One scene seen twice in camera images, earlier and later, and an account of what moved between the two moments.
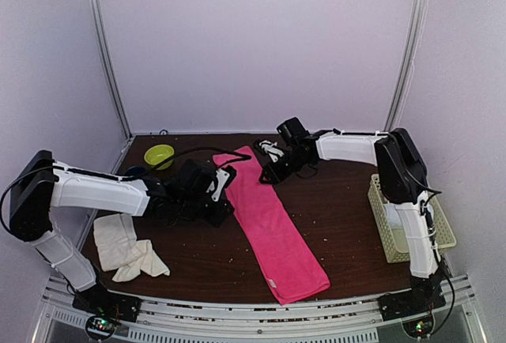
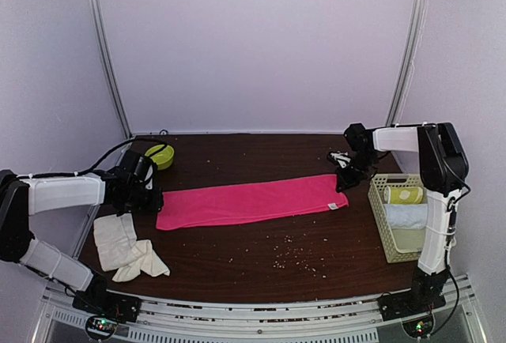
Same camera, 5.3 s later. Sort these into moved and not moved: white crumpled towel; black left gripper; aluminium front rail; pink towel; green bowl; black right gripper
Moved: black left gripper; black right gripper; pink towel
Not moved: white crumpled towel; aluminium front rail; green bowl
